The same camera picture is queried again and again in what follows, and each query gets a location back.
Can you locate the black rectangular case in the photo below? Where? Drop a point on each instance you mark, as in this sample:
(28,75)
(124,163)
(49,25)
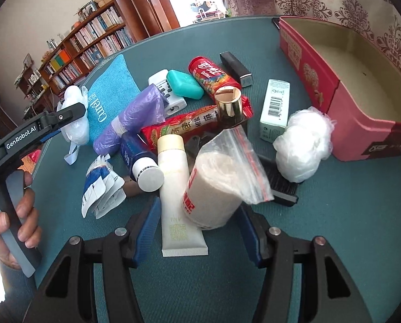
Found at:
(234,65)

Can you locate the teal soap box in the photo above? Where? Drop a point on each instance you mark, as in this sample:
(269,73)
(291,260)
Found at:
(183,84)

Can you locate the purple trash bag roll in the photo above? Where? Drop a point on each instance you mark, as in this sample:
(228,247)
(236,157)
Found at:
(133,117)

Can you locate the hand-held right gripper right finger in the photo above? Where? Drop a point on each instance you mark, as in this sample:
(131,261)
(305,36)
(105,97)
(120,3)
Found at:
(251,235)

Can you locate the rows of books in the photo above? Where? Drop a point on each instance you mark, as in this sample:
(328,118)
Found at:
(96,32)

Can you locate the brown wooden door frame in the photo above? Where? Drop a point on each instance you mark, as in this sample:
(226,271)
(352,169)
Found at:
(146,3)

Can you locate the teal fabric pouch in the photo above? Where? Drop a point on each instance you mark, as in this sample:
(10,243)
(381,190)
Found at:
(109,87)

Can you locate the small wooden shelf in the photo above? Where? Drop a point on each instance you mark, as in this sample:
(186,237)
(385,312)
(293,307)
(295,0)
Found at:
(35,84)

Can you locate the blue lotion bottle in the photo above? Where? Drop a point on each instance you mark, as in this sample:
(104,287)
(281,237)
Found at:
(133,151)

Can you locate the wooden bookshelf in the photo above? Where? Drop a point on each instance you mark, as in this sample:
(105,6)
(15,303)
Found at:
(119,9)

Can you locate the green felt desktop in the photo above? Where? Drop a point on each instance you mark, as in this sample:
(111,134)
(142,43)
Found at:
(338,225)

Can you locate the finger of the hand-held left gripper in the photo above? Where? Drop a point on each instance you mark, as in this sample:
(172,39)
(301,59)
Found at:
(49,137)
(66,116)

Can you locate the white plastic bag with ribbon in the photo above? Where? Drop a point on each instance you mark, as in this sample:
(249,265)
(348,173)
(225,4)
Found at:
(74,128)

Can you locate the red snack packet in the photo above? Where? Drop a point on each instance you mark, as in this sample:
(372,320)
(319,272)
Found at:
(173,126)

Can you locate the red rectangular box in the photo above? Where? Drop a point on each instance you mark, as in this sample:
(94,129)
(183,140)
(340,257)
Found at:
(321,84)

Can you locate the black comb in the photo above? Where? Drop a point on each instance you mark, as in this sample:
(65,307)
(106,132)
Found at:
(281,185)

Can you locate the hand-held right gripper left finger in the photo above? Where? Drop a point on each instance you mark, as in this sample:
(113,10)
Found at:
(146,232)

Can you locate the white and red sachets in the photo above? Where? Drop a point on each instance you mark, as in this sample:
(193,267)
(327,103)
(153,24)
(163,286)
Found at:
(210,188)

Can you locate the person's left hand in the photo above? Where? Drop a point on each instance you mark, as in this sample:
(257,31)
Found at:
(27,215)

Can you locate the white green barcode carton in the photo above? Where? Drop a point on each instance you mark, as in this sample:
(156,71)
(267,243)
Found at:
(274,121)

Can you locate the cream lotion tube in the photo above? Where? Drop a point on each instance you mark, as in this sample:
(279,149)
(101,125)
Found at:
(175,202)

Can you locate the gold capped bottle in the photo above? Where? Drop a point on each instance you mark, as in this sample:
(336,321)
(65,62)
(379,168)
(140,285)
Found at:
(229,106)

